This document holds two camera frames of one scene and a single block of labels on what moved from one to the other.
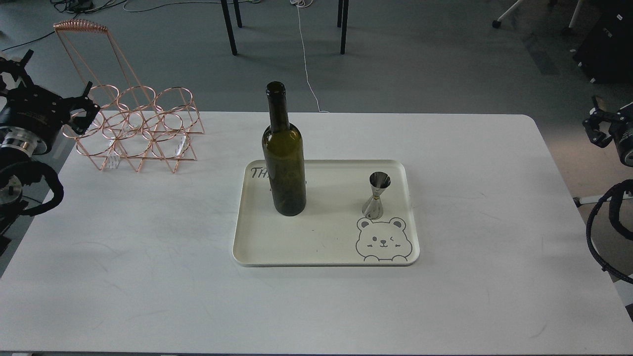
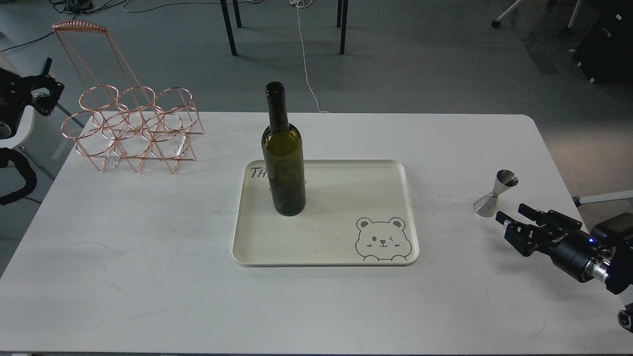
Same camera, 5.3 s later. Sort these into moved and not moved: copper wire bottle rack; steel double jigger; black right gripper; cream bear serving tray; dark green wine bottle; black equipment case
Moved: steel double jigger; black right gripper
Not moved: dark green wine bottle; cream bear serving tray; copper wire bottle rack; black equipment case
